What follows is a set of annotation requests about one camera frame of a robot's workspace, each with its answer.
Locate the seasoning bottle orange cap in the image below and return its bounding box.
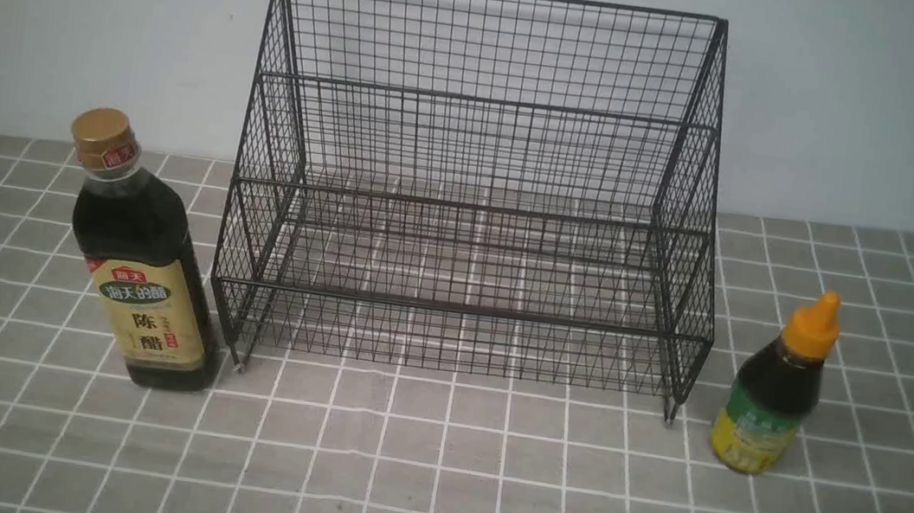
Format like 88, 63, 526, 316
709, 291, 841, 475

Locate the black wire mesh rack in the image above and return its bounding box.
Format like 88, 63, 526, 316
210, 0, 731, 423

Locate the dark vinegar bottle gold cap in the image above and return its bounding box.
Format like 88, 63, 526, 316
70, 107, 218, 392

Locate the grey grid-pattern tablecloth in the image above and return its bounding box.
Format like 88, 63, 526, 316
0, 134, 914, 513

